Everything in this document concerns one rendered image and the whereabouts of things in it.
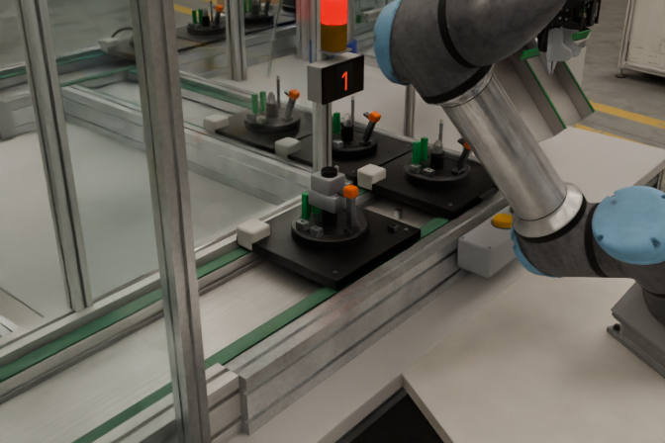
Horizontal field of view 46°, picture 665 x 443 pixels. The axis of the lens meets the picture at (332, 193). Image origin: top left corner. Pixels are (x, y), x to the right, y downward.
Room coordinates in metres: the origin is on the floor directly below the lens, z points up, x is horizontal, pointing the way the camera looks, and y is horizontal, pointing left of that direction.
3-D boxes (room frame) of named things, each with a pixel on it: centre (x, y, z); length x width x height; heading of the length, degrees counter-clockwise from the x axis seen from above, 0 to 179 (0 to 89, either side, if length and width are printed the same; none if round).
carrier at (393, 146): (1.68, -0.03, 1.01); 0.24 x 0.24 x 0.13; 49
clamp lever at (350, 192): (1.23, -0.03, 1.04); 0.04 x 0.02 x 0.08; 49
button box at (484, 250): (1.31, -0.32, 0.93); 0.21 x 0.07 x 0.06; 139
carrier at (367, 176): (1.52, -0.22, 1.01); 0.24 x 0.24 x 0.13; 49
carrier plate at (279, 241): (1.26, 0.01, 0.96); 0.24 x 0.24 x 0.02; 49
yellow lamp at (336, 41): (1.45, 0.00, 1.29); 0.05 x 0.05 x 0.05
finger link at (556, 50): (1.40, -0.41, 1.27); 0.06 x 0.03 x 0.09; 49
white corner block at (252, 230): (1.25, 0.14, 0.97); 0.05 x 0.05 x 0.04; 49
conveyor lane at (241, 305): (1.31, 0.00, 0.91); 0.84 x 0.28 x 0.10; 139
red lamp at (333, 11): (1.45, 0.00, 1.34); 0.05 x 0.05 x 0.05
